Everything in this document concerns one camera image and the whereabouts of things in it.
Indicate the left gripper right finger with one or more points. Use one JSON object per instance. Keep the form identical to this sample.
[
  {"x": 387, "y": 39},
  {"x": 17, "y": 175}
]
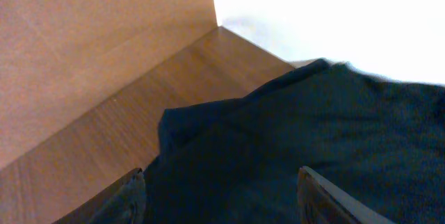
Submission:
[{"x": 320, "y": 201}]

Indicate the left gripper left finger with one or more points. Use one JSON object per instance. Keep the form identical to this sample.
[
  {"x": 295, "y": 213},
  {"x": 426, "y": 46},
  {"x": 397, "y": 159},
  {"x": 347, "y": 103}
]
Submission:
[{"x": 123, "y": 202}]

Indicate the dark green shorts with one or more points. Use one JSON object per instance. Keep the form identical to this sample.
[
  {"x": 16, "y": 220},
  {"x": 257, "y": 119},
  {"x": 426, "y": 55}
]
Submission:
[{"x": 381, "y": 142}]

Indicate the folded navy blue garment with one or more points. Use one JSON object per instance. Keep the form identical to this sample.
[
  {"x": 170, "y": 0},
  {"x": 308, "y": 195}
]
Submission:
[{"x": 174, "y": 129}]

